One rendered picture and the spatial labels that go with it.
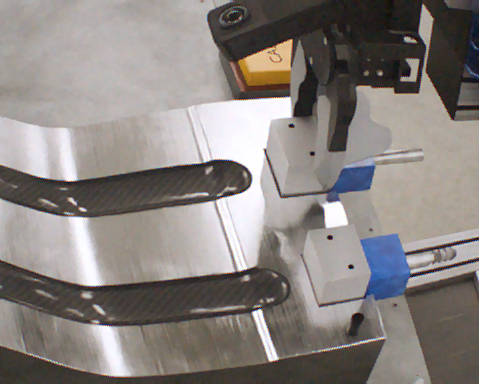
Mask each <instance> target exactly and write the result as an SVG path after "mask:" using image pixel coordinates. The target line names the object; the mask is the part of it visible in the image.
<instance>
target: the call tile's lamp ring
mask: <svg viewBox="0 0 479 384"><path fill-rule="evenodd" d="M228 62H229V61H228ZM229 63H230V66H231V69H232V72H233V74H234V76H235V79H236V82H237V84H238V87H239V90H240V93H244V92H257V91H270V90H282V89H291V84H271V85H258V86H246V85H245V82H244V80H243V77H242V74H241V72H240V70H239V67H238V64H237V62H229Z"/></svg>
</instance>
